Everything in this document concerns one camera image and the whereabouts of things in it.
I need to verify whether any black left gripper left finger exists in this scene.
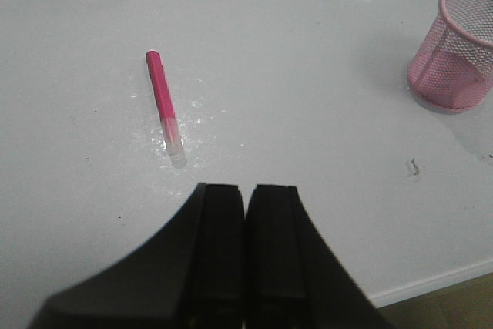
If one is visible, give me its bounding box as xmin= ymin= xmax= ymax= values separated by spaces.
xmin=29 ymin=183 xmax=244 ymax=328

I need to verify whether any pink mesh pen holder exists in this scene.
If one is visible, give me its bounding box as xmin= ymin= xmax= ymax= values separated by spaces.
xmin=407 ymin=0 xmax=492 ymax=112

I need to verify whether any pink highlighter pen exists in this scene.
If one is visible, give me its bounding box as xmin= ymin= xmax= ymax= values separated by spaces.
xmin=146 ymin=50 xmax=183 ymax=156

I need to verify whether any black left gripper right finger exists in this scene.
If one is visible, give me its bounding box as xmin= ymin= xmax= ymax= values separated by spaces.
xmin=245 ymin=185 xmax=391 ymax=328

